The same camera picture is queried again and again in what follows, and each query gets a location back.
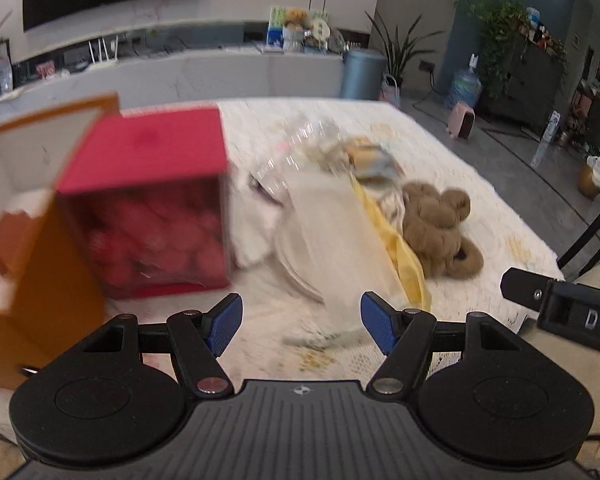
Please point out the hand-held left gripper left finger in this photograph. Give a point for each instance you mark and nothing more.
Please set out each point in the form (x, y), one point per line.
(225, 325)

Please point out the dark side shelf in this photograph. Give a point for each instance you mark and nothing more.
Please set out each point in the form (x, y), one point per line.
(595, 110)

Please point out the black wall socket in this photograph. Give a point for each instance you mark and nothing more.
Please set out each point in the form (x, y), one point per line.
(426, 65)

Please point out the clear plastic bag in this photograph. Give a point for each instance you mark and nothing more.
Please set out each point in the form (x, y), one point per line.
(300, 145)
(330, 240)

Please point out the white router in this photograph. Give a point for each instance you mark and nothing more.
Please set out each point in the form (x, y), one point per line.
(102, 62)

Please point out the small tan teddy bear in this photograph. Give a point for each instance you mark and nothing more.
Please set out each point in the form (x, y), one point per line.
(295, 20)

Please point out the tan basket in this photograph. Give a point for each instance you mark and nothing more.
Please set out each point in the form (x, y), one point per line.
(587, 182)

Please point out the white marble tv console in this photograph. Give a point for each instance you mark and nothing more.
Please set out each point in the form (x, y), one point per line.
(230, 75)

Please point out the pink space heater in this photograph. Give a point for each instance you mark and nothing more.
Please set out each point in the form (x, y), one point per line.
(461, 120)

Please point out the folded white cloth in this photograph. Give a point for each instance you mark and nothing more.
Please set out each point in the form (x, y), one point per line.
(250, 230)

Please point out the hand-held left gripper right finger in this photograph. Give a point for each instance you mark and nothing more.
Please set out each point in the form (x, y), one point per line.
(377, 322)

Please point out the long leaf potted plant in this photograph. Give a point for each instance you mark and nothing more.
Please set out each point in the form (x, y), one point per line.
(400, 55)

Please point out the green white picture board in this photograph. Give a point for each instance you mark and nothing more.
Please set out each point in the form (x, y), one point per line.
(276, 30)

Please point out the white lace tablecloth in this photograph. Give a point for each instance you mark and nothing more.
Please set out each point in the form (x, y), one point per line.
(430, 160)

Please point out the orange cardboard box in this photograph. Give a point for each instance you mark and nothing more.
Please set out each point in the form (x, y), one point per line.
(55, 285)

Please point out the blue water jug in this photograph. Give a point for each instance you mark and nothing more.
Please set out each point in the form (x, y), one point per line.
(464, 87)

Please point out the silver orange snack packet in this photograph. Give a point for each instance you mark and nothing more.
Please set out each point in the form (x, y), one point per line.
(372, 157)

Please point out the white paper fan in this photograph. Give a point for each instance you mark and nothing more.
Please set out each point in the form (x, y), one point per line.
(321, 29)

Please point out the blue trash bin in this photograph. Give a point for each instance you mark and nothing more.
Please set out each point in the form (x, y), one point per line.
(362, 77)

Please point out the round patterned fan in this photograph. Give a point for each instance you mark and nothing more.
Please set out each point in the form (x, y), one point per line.
(336, 40)

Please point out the black chair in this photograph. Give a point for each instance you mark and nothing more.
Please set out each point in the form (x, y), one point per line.
(587, 237)

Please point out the yellow cloth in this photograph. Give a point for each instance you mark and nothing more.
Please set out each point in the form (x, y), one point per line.
(410, 270)

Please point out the green climbing plant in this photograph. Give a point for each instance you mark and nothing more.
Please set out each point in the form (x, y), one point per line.
(495, 30)

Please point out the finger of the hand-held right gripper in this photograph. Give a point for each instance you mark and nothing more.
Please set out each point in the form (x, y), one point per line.
(522, 290)

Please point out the pink woven basket bag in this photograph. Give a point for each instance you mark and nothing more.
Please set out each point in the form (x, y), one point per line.
(391, 92)

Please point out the dark cabinet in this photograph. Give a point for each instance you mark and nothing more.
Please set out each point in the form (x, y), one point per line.
(525, 80)

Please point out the red box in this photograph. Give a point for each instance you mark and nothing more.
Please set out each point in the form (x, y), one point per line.
(155, 140)

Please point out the brown plush teddy bear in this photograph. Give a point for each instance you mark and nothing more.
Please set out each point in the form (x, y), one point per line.
(435, 225)

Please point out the white upright device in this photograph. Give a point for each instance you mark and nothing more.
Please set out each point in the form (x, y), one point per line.
(547, 140)

